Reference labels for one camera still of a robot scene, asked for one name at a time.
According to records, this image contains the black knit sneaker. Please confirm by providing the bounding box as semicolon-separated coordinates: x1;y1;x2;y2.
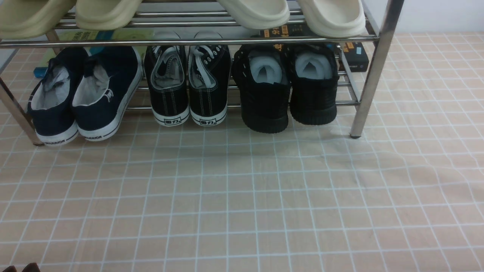
284;44;340;125
231;45;291;134

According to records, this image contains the black book under rack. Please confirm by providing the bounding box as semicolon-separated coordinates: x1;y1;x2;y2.
259;23;369;73

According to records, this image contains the navy canvas shoe right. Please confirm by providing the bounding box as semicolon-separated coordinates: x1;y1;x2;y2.
71;46;143;142

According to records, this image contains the navy canvas shoe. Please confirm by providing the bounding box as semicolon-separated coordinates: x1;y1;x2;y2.
71;46;143;142
27;48;90;147

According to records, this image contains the stainless steel shoe rack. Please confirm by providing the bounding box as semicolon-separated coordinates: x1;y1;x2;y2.
1;0;404;139

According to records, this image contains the navy canvas shoe left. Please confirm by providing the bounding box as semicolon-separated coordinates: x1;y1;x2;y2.
27;48;90;147

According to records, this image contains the black canvas sneaker right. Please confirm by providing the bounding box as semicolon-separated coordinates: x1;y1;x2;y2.
187;44;232;127

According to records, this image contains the black canvas sneaker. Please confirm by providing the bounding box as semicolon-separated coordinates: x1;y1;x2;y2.
187;44;232;127
143;44;190;127

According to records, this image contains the black canvas sneaker left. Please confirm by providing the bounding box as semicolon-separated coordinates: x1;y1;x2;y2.
143;44;190;127

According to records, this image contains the cream white slipper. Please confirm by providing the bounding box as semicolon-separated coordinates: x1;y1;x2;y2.
297;0;365;38
218;0;290;30

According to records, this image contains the cream white slipper right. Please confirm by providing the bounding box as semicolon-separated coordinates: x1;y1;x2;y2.
297;0;365;38

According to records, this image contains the olive green slipper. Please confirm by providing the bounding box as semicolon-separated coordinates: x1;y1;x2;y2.
75;0;142;31
0;0;76;40

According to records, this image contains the dark object bottom left corner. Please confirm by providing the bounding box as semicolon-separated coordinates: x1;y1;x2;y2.
0;263;40;272

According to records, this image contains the olive green slipper far left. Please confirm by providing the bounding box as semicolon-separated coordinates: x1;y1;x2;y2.
0;0;76;40

